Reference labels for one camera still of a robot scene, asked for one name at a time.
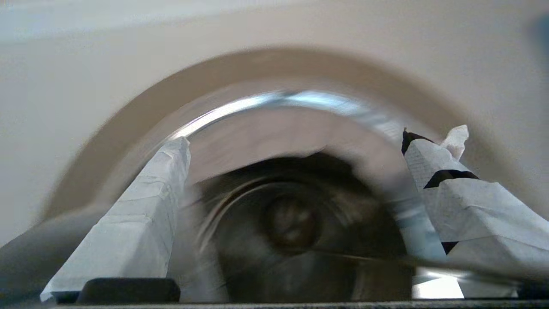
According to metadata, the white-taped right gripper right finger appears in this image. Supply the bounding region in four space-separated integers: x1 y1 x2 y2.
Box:
401 124 549 297

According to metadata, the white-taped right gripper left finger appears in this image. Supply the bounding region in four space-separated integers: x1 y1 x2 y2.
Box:
40 136 192 303

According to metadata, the round steel counter ring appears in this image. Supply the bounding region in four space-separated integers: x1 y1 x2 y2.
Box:
41 46 487 224

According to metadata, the steel ladle handle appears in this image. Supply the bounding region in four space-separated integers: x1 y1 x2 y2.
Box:
262 193 549 286

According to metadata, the shiny metal pot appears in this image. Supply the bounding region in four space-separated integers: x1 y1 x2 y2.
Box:
107 82 466 302

